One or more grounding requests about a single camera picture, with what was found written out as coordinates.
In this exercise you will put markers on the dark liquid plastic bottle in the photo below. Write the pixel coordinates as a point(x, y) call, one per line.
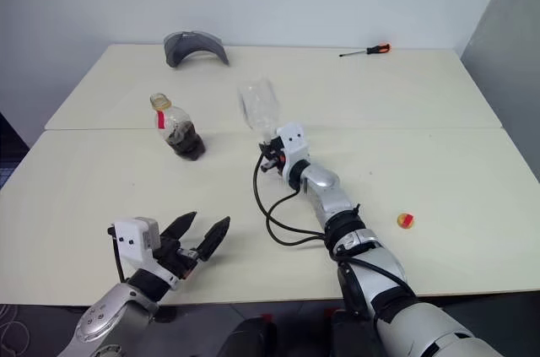
point(185, 142)

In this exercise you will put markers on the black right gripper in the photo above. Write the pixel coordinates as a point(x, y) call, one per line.
point(274, 156)

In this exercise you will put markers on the grey baseball cap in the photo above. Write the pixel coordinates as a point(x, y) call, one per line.
point(190, 42)

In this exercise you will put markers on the yellow bottle cap red tape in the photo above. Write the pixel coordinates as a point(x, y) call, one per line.
point(406, 222)

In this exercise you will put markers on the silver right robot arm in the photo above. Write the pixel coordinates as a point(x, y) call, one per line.
point(325, 184)

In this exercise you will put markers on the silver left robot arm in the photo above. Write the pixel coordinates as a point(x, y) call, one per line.
point(105, 310)

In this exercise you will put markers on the clear plastic bottle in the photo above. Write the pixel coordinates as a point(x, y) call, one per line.
point(259, 108)

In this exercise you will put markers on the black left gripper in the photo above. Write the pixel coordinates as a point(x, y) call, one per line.
point(175, 258)

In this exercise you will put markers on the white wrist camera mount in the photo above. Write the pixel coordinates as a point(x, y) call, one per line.
point(128, 232)
point(293, 137)

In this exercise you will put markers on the grey partition panel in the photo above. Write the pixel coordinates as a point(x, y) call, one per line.
point(514, 57)

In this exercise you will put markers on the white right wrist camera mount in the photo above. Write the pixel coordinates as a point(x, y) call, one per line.
point(293, 137)

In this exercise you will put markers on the dark rounded shape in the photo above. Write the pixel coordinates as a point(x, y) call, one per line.
point(253, 338)

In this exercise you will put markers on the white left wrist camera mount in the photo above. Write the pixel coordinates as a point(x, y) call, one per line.
point(128, 232)

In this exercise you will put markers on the dark blue mesh object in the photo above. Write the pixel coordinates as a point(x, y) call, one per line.
point(8, 150)

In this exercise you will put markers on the orange black screwdriver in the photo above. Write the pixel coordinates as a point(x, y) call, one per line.
point(377, 49)

